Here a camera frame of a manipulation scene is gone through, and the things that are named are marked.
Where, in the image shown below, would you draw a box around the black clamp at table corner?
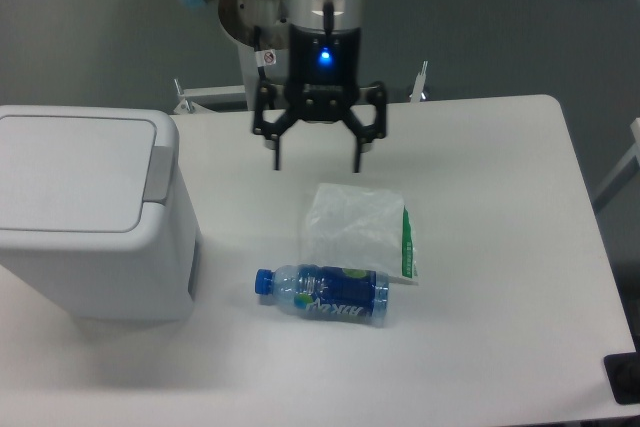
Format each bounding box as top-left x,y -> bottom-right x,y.
603,352 -> 639,405

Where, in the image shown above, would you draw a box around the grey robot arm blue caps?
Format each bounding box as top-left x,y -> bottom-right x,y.
181,0 -> 387,172

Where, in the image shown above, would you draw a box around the white plastic bag green stripe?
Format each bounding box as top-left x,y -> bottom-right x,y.
301,183 -> 419,285

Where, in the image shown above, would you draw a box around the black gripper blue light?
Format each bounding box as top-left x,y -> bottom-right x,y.
251,25 -> 386,173

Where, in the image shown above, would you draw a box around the white trash can lid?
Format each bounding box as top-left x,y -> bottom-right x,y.
1,108 -> 177,233

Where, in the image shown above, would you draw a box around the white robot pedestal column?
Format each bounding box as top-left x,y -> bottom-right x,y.
217,0 -> 294,111

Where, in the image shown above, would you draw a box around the blue plastic water bottle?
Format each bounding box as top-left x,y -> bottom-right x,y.
254,264 -> 390,326

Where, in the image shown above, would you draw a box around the white plastic trash can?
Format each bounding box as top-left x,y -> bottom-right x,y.
1,105 -> 201,322

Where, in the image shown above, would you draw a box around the white furniture leg right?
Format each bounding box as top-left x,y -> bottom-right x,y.
591,118 -> 639,214

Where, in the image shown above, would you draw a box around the white metal base frame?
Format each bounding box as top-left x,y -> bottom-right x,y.
172,60 -> 431,115

